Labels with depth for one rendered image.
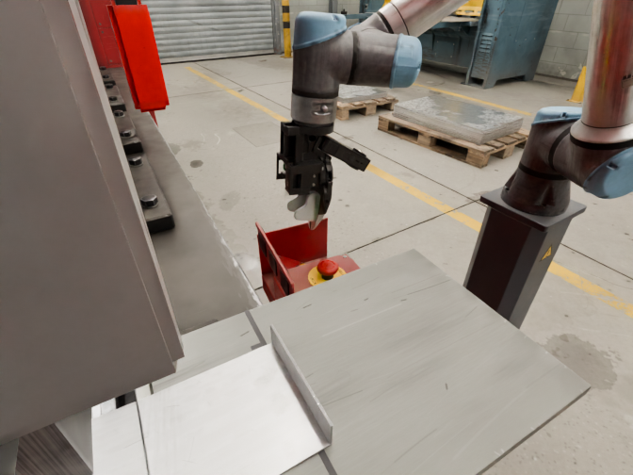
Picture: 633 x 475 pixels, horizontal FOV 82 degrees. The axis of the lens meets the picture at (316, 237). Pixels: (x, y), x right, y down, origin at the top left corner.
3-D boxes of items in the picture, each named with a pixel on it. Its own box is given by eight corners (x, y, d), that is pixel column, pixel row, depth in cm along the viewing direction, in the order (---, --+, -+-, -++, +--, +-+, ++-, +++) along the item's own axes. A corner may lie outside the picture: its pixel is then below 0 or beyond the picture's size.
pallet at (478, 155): (531, 147, 332) (537, 132, 324) (479, 169, 293) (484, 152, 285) (428, 116, 412) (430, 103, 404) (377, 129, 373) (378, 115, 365)
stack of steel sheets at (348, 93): (387, 96, 426) (387, 91, 423) (343, 104, 400) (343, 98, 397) (341, 80, 497) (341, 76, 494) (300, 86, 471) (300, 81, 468)
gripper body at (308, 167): (275, 181, 68) (276, 116, 61) (316, 177, 71) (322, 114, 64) (289, 200, 62) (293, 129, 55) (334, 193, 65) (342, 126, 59)
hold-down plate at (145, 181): (176, 228, 63) (171, 213, 62) (143, 237, 61) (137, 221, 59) (150, 166, 85) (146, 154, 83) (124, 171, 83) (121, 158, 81)
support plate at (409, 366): (586, 394, 25) (592, 385, 25) (213, 681, 15) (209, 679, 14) (413, 255, 38) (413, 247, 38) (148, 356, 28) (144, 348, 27)
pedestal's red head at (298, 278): (369, 328, 72) (378, 258, 62) (295, 356, 67) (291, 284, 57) (326, 270, 87) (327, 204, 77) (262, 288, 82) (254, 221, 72)
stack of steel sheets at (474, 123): (521, 130, 326) (526, 117, 319) (479, 145, 296) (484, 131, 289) (432, 106, 393) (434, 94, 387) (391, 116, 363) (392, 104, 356)
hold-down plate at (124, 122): (144, 152, 92) (140, 140, 90) (121, 155, 90) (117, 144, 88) (130, 120, 113) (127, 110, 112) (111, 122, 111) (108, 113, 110)
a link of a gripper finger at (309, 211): (289, 232, 70) (291, 188, 65) (316, 227, 73) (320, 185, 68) (295, 240, 68) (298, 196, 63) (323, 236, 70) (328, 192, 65)
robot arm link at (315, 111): (325, 89, 62) (348, 100, 56) (323, 115, 65) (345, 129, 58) (284, 89, 59) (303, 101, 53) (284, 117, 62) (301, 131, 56)
